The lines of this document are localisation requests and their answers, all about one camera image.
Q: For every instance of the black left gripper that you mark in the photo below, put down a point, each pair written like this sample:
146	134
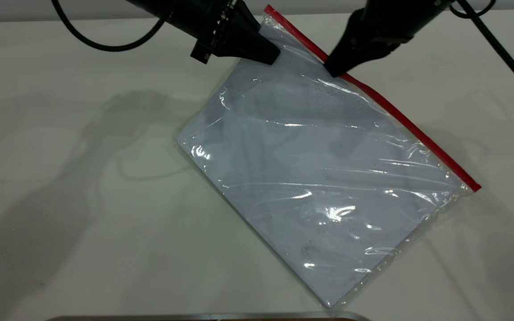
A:
208	22

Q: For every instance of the clear plastic zipper bag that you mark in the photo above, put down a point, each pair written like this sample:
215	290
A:
328	178

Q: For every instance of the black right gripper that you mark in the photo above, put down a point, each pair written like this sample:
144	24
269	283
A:
395	20

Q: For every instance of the white paper sheets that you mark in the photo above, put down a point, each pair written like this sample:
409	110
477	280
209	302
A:
310	187

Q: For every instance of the grey metal strip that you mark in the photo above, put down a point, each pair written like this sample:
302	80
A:
194	317

